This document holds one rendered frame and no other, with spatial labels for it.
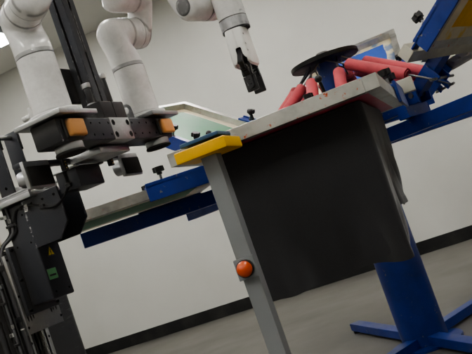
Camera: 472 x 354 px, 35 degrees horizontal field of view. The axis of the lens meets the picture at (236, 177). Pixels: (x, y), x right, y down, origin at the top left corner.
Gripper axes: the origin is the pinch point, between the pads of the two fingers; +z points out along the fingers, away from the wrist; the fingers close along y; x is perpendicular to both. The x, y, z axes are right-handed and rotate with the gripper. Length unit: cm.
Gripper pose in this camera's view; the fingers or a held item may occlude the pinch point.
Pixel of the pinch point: (255, 85)
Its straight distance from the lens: 193.8
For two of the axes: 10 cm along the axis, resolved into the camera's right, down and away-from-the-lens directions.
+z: 3.2, 9.4, -0.6
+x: 9.0, -3.3, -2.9
